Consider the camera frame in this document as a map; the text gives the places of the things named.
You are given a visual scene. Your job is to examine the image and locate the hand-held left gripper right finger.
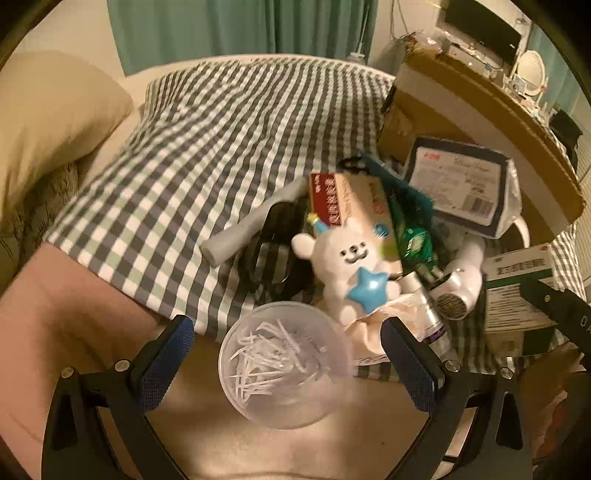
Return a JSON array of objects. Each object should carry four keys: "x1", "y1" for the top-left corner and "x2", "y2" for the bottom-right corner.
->
[{"x1": 380, "y1": 316, "x2": 536, "y2": 480}]

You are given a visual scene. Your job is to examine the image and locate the black chair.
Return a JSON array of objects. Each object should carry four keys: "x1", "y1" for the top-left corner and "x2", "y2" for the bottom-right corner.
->
[{"x1": 549, "y1": 108, "x2": 583, "y2": 154}]

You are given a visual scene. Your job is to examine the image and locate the clear plastic cup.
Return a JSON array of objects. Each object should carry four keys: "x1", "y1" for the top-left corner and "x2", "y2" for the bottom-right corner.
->
[{"x1": 218, "y1": 301, "x2": 356, "y2": 430}]

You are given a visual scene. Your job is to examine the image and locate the pile of white floss picks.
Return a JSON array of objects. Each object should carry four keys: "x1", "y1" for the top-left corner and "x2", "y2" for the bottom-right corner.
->
[{"x1": 228, "y1": 318, "x2": 325, "y2": 408}]

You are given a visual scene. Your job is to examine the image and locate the patterned cushion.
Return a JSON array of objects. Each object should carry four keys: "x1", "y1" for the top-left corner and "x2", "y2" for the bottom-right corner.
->
[{"x1": 0, "y1": 161, "x2": 82, "y2": 283}]

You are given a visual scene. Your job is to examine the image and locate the wide green curtain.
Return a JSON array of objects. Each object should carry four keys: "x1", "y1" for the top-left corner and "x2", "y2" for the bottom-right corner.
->
[{"x1": 106, "y1": 0, "x2": 380, "y2": 75}]

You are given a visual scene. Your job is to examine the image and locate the cluttered white desk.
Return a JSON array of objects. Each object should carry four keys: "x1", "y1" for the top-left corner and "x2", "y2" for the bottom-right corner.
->
[{"x1": 394, "y1": 27, "x2": 555, "y2": 121}]

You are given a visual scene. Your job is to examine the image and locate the beige pillow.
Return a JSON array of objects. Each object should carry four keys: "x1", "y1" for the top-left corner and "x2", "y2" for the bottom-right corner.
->
[{"x1": 0, "y1": 51, "x2": 136, "y2": 223}]

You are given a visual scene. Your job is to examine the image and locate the bed with beige sheet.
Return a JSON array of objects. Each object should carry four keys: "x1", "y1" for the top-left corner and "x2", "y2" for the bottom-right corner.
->
[{"x1": 0, "y1": 55, "x2": 591, "y2": 480}]

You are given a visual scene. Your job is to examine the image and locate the black sunglasses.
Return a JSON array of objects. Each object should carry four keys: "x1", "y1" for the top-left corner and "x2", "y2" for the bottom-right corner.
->
[{"x1": 239, "y1": 202, "x2": 317, "y2": 302}]

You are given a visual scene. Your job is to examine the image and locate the narrow green curtain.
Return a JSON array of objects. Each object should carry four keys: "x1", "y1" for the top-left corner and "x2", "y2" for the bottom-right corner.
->
[{"x1": 526, "y1": 23, "x2": 587, "y2": 121}]

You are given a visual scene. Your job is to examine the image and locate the silver cosmetic tube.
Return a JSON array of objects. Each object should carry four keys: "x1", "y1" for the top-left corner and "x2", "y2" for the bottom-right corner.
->
[{"x1": 399, "y1": 272, "x2": 452, "y2": 359}]

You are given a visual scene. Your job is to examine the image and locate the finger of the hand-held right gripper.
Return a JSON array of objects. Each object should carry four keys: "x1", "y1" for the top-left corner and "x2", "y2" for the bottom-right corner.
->
[{"x1": 519, "y1": 277, "x2": 566, "y2": 326}]

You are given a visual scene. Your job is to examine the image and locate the green and white medicine box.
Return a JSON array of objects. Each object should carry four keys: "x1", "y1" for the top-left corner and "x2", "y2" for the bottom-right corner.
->
[{"x1": 480, "y1": 243, "x2": 562, "y2": 334}]

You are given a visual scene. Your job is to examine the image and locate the cardboard box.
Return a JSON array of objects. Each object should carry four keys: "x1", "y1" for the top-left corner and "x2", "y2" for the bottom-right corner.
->
[{"x1": 376, "y1": 53, "x2": 585, "y2": 245}]

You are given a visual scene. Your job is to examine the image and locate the dark teal packet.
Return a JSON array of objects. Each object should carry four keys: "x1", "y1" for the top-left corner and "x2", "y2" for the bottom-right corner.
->
[{"x1": 362, "y1": 154, "x2": 435, "y2": 217}]

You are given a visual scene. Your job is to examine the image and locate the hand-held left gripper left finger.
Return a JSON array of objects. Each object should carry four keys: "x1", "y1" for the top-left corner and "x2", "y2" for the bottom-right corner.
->
[{"x1": 41, "y1": 315, "x2": 195, "y2": 480}]

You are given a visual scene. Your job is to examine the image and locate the green snack packet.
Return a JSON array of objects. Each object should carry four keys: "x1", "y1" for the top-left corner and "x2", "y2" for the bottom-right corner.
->
[{"x1": 387, "y1": 191, "x2": 440, "y2": 280}]

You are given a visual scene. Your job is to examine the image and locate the white hair dryer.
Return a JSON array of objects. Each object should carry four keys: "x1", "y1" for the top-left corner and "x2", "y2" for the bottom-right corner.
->
[{"x1": 427, "y1": 231, "x2": 486, "y2": 322}]

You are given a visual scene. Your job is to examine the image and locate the white foam roll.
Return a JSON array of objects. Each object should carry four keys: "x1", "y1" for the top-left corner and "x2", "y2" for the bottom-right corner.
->
[{"x1": 199, "y1": 178, "x2": 311, "y2": 266}]

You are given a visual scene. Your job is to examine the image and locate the black television screen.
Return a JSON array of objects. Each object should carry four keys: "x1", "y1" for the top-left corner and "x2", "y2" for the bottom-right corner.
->
[{"x1": 442, "y1": 0, "x2": 523, "y2": 66}]

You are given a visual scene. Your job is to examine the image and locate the white bear plush toy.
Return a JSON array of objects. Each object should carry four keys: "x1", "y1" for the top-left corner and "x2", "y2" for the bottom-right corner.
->
[{"x1": 292, "y1": 212, "x2": 402, "y2": 326}]

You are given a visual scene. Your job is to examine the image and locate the red and beige box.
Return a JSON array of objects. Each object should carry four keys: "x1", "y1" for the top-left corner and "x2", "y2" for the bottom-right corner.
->
[{"x1": 308, "y1": 171, "x2": 402, "y2": 259}]

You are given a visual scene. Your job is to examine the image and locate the white and navy tissue pack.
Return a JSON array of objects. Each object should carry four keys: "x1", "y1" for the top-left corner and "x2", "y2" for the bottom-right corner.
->
[{"x1": 401, "y1": 137, "x2": 523, "y2": 239}]

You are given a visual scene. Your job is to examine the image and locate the pink cloth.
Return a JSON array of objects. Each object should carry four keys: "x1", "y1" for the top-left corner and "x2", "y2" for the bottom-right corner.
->
[{"x1": 344, "y1": 295, "x2": 404, "y2": 367}]

